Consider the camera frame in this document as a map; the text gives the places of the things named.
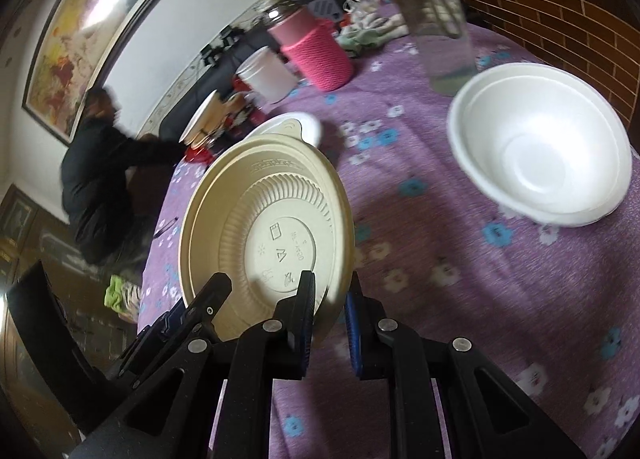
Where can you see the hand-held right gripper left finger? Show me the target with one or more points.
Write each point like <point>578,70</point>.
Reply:
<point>302,334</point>

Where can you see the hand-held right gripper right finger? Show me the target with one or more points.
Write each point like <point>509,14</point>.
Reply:
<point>352,334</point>

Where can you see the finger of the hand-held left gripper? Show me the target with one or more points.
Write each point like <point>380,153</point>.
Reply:
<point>172,318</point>

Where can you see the beige ribbed plastic bowl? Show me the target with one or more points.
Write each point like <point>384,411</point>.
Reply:
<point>270,219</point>

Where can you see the printed blanket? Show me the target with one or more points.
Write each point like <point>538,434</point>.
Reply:
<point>131,301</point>

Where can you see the green cloth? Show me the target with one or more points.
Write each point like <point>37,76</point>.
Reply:
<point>114,291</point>

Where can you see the black pen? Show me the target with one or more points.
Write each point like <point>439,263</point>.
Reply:
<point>165,228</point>

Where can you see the dark wooden chair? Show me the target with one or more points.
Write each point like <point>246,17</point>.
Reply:
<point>55,339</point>

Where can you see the red glass plate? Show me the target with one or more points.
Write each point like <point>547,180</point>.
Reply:
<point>241,85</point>
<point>200,154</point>

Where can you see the dark wooden glass-door cabinet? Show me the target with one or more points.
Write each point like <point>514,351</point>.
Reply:
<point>30,219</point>

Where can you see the white plastic jar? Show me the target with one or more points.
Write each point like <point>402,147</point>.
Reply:
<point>267,74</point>

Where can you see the black device on sofa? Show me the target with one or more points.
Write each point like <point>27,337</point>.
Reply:
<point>230,36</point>
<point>210,55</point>

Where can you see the bottle with pink knit sleeve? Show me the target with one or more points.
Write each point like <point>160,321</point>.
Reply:
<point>315,59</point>

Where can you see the black leather sofa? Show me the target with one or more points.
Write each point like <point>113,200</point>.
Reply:
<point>235,46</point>

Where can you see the framed horse painting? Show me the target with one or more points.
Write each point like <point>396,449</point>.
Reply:
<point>90,39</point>

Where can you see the pale work gloves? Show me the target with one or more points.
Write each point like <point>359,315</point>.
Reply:
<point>370,29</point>

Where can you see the lilac plastic basket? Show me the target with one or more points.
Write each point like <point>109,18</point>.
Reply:
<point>325,6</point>

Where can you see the clear bottle with teal lid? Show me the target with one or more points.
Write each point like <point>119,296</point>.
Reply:
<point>430,14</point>

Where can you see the wooden brick-pattern counter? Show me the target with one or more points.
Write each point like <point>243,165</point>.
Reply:
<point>550,14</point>

